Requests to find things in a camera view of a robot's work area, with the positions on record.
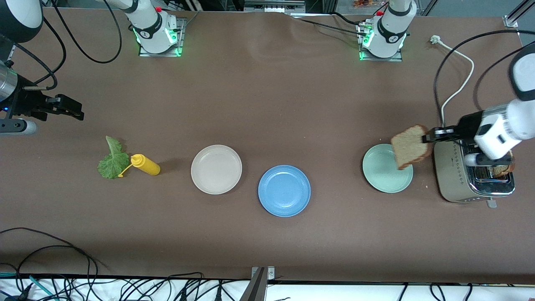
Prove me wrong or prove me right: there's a white toaster power cable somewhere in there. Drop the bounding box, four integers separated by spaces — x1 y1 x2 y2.
431 36 475 128

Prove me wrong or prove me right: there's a beige plate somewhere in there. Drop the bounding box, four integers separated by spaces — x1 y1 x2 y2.
191 144 243 195

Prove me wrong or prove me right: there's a beige chrome toaster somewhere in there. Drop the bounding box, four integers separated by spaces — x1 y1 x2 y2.
433 136 515 208

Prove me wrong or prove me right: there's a green lettuce leaf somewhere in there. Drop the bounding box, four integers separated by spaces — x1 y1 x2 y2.
97 136 131 179

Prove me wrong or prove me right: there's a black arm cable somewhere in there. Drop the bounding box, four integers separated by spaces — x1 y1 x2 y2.
0 17 67 90
433 29 535 128
44 0 123 64

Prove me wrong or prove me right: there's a teal cable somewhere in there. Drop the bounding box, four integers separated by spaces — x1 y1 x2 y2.
0 272 57 301

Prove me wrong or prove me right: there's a green plate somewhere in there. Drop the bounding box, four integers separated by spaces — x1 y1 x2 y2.
362 143 414 194

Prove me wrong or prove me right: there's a black looped cable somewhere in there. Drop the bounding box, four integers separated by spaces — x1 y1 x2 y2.
0 227 110 301

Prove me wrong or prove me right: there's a black table cable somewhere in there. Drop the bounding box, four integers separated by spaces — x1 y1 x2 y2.
290 12 377 38

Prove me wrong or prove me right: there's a yellow mustard squeeze bottle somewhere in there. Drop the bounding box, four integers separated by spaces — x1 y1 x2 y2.
118 154 161 178

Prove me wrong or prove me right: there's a blue plate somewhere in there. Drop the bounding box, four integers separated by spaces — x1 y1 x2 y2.
257 165 311 218

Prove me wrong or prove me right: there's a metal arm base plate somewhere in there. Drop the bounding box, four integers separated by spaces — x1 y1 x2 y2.
358 21 404 62
138 17 186 57

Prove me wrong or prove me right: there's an aluminium frame profile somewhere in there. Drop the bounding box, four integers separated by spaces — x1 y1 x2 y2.
239 266 275 301
503 0 535 28

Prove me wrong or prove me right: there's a brown bread slice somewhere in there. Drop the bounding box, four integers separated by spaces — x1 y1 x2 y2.
489 150 515 176
391 124 433 170

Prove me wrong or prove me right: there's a white power strip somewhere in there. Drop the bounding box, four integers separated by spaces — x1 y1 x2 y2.
244 0 306 13

